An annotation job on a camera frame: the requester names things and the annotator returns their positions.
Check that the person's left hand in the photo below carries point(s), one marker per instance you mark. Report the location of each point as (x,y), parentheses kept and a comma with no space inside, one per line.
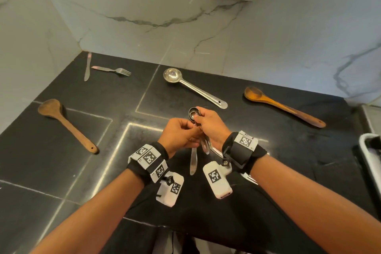
(174,136)

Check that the black left wristband with markers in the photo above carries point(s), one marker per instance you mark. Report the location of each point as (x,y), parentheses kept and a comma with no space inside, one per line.
(148,158)

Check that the light wooden spoon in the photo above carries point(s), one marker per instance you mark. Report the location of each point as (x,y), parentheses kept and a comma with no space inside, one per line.
(282,107)

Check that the person's right hand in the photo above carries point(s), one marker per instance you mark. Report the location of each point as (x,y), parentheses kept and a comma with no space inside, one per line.
(214,128)

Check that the person's left forearm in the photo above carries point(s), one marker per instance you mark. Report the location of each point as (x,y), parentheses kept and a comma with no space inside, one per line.
(95,218)

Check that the black right wristband with markers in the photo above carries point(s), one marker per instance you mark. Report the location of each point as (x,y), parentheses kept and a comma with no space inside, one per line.
(242,149)

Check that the short steel spoon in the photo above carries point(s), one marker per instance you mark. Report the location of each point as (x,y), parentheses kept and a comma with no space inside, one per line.
(205,146)

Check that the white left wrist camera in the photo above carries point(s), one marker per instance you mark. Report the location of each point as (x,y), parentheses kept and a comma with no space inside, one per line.
(170,189)

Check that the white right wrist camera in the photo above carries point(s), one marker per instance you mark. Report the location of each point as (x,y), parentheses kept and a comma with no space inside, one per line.
(217,181)

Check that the white dish rack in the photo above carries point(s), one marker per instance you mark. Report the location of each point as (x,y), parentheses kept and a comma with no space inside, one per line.
(370,161)

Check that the steel ladle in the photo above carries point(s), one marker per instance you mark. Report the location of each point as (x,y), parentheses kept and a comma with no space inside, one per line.
(190,85)

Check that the long steel spoon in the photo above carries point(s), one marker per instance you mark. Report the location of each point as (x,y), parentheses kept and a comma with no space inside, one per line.
(193,161)

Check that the person's right fingers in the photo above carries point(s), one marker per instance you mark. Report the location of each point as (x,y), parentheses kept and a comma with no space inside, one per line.
(203,115)

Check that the person's right forearm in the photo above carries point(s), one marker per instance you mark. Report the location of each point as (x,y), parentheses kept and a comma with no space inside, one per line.
(312,203)

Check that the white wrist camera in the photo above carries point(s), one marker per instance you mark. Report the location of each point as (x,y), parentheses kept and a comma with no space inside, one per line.
(217,181)
(170,189)

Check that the dark wooden spoon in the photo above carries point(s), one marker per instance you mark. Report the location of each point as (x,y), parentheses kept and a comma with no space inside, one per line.
(65,124)

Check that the person's left thumb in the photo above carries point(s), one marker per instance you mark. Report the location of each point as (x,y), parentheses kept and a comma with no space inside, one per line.
(187,123)

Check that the steel table knife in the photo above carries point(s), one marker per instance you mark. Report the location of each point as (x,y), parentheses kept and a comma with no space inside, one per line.
(87,69)

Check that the black wristband with markers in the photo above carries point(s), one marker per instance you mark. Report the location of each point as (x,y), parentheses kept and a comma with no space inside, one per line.
(242,149)
(148,158)

